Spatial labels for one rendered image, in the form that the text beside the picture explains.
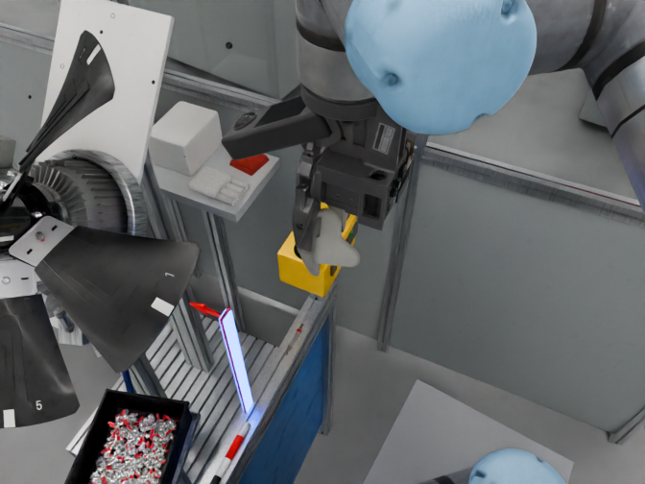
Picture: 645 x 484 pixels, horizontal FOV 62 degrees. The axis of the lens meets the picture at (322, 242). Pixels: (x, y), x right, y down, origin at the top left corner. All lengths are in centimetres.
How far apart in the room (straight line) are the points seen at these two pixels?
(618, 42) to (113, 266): 77
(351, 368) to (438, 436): 123
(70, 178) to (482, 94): 92
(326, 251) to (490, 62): 29
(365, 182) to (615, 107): 19
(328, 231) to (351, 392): 159
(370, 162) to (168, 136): 108
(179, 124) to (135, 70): 39
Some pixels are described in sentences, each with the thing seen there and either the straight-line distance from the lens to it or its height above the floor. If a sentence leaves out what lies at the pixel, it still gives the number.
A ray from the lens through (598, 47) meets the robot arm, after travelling 32.
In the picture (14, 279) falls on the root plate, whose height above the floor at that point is 111.
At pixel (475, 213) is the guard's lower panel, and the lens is 145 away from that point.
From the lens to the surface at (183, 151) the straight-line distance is 145.
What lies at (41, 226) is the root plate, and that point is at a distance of 102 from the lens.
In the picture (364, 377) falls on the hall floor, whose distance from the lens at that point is 208.
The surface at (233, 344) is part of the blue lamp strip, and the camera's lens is 87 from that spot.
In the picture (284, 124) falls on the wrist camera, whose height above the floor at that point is 159.
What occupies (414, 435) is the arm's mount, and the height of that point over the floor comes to 104.
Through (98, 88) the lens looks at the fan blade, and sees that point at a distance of 87.
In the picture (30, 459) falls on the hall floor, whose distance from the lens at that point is 219.
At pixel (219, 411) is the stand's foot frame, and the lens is 197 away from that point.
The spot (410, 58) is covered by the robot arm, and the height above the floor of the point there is 174.
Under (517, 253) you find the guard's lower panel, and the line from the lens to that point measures 152.
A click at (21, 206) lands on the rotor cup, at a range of 102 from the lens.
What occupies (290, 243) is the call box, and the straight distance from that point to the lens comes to 103.
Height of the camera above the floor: 186
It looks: 50 degrees down
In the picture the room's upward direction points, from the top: straight up
